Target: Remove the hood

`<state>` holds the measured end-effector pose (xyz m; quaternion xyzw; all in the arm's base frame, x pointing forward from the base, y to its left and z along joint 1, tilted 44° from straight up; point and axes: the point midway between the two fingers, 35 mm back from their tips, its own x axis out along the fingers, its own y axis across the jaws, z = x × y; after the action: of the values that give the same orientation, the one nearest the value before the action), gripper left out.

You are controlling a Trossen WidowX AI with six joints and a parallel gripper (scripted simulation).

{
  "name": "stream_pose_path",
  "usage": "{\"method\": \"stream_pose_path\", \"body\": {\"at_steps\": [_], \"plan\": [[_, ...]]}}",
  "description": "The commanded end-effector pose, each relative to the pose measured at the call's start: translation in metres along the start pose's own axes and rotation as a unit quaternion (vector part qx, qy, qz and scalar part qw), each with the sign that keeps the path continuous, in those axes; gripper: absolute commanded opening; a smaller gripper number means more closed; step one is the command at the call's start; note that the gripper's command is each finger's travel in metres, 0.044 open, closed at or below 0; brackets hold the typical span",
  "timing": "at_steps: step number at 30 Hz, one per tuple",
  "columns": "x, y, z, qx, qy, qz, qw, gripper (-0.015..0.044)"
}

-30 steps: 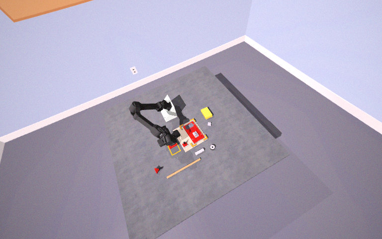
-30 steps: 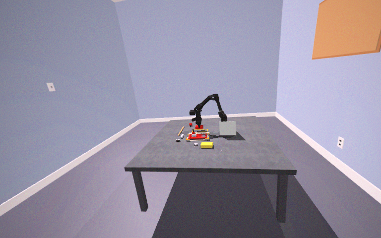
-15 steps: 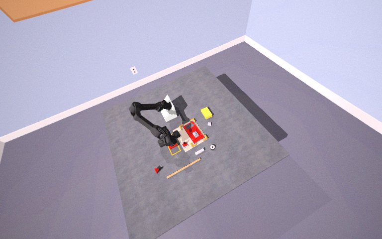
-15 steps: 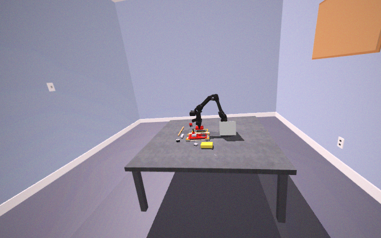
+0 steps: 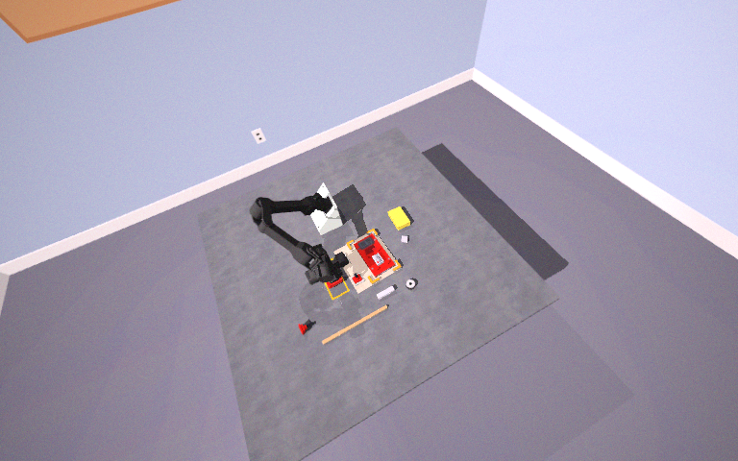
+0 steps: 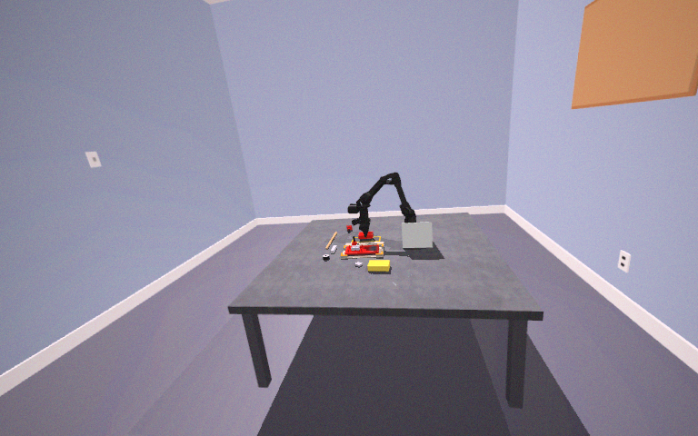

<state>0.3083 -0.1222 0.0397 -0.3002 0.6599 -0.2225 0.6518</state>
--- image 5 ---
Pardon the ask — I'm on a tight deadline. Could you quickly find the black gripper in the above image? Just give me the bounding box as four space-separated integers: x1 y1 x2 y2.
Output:
305 252 349 284

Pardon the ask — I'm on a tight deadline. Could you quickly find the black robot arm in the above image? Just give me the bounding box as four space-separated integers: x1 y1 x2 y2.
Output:
250 192 343 283

